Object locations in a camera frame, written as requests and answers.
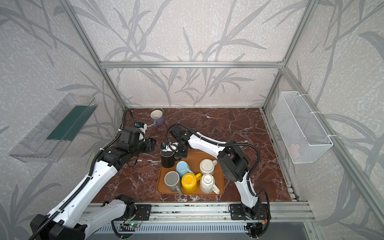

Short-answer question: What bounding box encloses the white wire mesh basket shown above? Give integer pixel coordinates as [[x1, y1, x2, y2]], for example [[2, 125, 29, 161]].
[[272, 91, 334, 164]]

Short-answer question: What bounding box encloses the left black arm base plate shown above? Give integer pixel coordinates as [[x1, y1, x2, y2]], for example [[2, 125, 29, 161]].
[[127, 204, 152, 221]]

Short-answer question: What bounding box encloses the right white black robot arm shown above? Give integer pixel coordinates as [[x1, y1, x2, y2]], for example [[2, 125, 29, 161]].
[[162, 124, 266, 220]]

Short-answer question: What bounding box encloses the purple mug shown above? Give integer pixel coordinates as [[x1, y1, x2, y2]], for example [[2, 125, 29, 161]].
[[150, 110, 165, 127]]

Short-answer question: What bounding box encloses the green circuit board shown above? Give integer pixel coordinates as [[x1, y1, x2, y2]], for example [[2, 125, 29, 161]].
[[121, 223, 142, 231]]

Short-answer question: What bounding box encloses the white faceted mug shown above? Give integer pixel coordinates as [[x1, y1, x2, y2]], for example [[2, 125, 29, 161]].
[[200, 174, 221, 195]]

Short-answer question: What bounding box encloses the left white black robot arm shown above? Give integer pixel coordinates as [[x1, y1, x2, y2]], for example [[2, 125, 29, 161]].
[[30, 122, 156, 240]]

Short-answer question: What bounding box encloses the cream round mug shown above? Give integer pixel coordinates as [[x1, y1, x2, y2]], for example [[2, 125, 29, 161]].
[[200, 159, 218, 175]]

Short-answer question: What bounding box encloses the yellow mug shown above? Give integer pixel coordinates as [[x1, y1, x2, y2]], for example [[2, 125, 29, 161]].
[[181, 173, 202, 194]]

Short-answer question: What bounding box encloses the brown rectangular tray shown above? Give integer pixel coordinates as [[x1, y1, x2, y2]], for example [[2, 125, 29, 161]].
[[157, 151, 225, 196]]

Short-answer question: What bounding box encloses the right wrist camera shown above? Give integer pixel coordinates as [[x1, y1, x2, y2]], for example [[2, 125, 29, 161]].
[[161, 143, 179, 152]]

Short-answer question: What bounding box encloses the aluminium front rail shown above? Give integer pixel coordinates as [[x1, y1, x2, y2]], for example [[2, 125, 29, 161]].
[[133, 202, 316, 224]]

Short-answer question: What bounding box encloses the light blue mug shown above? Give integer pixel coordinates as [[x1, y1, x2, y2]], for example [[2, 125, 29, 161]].
[[176, 161, 195, 179]]

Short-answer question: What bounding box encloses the black mug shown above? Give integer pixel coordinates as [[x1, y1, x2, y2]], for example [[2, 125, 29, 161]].
[[161, 150, 175, 169]]

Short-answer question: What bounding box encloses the clear plastic wall bin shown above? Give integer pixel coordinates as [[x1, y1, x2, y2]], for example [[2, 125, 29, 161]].
[[9, 94, 98, 163]]

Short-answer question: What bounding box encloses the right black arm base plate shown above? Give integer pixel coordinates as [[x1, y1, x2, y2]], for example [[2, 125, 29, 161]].
[[228, 203, 272, 221]]

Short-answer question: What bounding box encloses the grey mug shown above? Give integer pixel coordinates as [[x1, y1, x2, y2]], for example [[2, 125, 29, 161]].
[[164, 171, 183, 196]]

